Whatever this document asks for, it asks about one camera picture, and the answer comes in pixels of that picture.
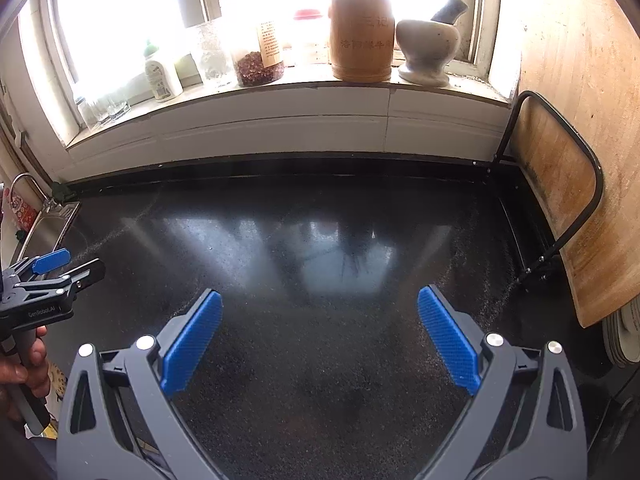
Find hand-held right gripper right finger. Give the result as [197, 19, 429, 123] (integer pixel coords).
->
[417, 285, 587, 480]

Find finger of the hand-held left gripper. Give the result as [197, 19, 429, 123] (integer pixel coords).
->
[2, 248, 71, 281]
[15, 259, 107, 305]

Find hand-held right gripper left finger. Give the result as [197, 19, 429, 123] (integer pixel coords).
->
[56, 289, 223, 480]

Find person's left hand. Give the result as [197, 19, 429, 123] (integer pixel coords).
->
[0, 325, 51, 401]

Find stainless steel sink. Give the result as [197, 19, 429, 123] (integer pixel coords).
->
[10, 201, 81, 266]

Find curved metal faucet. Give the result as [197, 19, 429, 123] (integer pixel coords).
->
[10, 172, 63, 211]

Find black pot patterned lid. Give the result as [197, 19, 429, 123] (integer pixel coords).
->
[47, 362, 68, 398]

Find stack of white plates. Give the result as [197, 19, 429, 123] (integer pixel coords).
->
[602, 294, 640, 368]

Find stained wooden cutting board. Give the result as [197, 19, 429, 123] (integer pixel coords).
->
[510, 102, 598, 256]

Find white plastic bottle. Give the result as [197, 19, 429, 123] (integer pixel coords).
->
[144, 40, 184, 103]

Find clear jar white contents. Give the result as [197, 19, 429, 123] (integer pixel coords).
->
[197, 20, 237, 88]

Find window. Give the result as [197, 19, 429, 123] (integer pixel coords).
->
[30, 0, 501, 126]

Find jar with red contents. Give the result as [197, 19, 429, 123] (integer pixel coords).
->
[220, 0, 287, 87]

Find white stone mortar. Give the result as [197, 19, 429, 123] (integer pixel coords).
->
[395, 19, 461, 86]

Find bamboo utensil holder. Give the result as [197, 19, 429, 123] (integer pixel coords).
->
[327, 0, 393, 82]

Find large wooden cutting board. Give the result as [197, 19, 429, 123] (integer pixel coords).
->
[515, 0, 640, 328]

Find grey stone pestle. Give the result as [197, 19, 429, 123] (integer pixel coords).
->
[430, 0, 469, 26]

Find container with red lid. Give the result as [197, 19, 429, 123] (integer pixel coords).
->
[292, 8, 331, 66]

